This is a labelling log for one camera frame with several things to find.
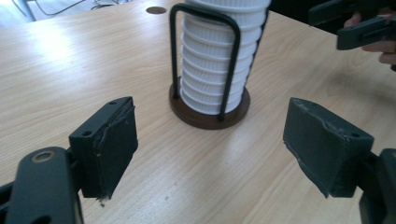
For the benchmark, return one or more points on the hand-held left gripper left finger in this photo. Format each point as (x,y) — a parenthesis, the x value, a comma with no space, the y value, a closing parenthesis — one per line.
(106,149)

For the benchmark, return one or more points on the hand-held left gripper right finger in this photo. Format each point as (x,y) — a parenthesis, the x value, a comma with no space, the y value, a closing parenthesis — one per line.
(323,149)

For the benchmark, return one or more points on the stack of white paper cups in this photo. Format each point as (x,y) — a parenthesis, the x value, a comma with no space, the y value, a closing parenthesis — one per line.
(205,62)

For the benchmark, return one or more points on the dark curtain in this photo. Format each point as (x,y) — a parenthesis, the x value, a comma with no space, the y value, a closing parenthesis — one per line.
(289,9)

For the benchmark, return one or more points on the round dark table grommet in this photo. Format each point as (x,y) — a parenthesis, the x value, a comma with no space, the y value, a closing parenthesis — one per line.
(156,10)

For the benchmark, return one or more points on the white metal desk frame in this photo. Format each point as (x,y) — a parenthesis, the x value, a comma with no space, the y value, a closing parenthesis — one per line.
(28,11)

